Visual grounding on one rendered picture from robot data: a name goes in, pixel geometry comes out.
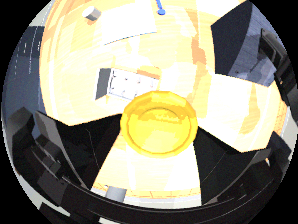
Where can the yellow plate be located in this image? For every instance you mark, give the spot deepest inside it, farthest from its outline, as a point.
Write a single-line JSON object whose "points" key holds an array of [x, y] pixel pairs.
{"points": [[159, 124]]}

